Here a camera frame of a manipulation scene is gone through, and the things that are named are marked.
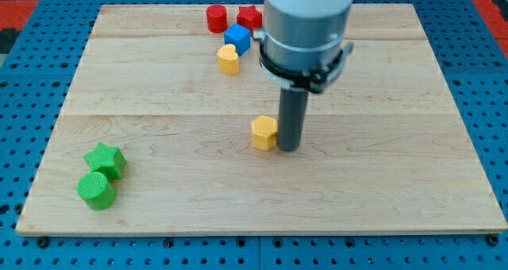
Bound yellow hexagon block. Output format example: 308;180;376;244
251;115;278;151

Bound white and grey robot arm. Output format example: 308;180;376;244
254;0;353;94

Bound yellow heart block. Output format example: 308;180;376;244
217;44;240;75

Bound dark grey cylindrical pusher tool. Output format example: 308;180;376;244
277;89;308;152

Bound blue cube block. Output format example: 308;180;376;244
224;24;251;56

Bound light wooden board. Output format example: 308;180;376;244
16;4;507;237

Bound red star block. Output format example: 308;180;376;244
237;5;263;33

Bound red cylinder block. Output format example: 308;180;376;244
206;4;228;33

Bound green star block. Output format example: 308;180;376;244
83;142;126;180

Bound green cylinder block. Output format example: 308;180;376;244
76;172;116;210

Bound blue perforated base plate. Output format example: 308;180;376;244
1;0;507;269

